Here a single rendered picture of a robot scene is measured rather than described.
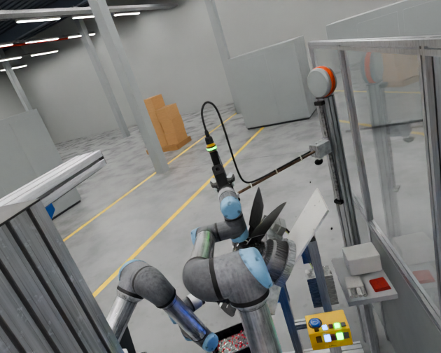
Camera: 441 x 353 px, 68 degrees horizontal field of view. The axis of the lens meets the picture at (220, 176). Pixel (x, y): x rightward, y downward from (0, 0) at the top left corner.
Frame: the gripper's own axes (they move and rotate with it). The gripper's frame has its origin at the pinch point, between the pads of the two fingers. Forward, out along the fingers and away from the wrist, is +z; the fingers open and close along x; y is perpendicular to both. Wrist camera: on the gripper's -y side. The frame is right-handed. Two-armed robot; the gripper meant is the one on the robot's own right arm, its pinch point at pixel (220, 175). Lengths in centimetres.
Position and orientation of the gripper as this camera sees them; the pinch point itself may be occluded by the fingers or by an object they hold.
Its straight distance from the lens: 153.2
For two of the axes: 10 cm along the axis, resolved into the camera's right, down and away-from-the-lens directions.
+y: 2.9, 9.0, 3.3
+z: -0.9, -3.2, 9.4
